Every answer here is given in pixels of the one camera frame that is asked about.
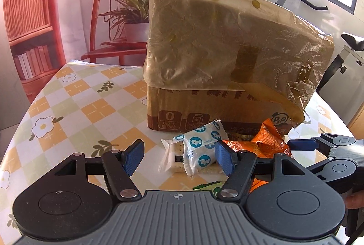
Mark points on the brown panel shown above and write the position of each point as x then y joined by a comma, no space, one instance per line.
357,122

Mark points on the orange translucent snack packet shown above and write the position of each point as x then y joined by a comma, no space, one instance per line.
270,139

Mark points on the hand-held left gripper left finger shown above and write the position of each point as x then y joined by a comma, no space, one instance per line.
132,156

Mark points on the person's right hand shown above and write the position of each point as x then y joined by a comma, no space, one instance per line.
355,202

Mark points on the clear cracker packet black label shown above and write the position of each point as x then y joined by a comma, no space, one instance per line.
175,154

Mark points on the cardboard box with plastic liner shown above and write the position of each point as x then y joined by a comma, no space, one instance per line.
213,43

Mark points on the white packet with blue circles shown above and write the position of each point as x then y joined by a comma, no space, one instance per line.
202,145

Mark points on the checkered flower tablecloth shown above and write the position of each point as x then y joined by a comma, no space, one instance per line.
85,108

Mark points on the green snack packet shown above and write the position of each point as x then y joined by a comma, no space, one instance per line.
207,187

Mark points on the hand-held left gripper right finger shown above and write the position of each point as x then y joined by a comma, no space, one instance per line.
224,158

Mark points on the printed room backdrop cloth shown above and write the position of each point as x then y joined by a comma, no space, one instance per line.
71,6

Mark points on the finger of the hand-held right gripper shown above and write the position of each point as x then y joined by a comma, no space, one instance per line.
301,144
320,165

